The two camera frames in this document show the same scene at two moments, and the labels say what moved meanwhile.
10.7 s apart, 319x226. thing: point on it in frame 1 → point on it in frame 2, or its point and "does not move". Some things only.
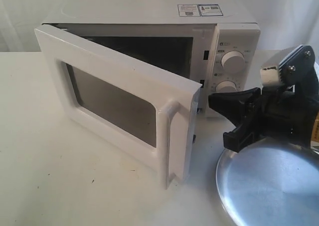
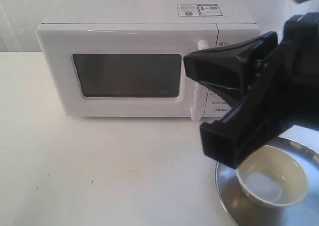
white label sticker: x=188 y=10 does not move
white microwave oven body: x=215 y=42 does not move
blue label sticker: x=210 y=10 does not move
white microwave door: x=151 y=114 → x=133 y=70
